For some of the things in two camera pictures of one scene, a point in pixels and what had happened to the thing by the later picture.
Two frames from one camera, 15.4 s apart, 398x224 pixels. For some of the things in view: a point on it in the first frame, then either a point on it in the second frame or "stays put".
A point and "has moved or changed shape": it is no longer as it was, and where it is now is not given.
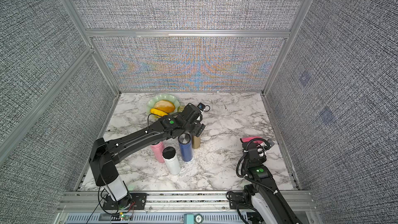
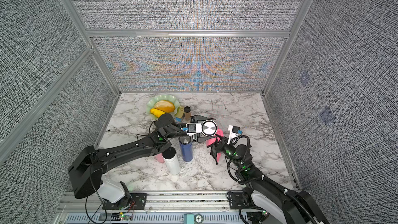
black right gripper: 262,160 → 219,146
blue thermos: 185,144 stays put
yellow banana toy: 158,112 stays put
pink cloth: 257,140 → 212,141
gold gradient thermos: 196,141 has moved or changed shape
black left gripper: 200,128 → 198,140
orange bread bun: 165,106 stays put
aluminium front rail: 85,207 stays put
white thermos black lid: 171,159 stays put
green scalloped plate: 152,102 stays put
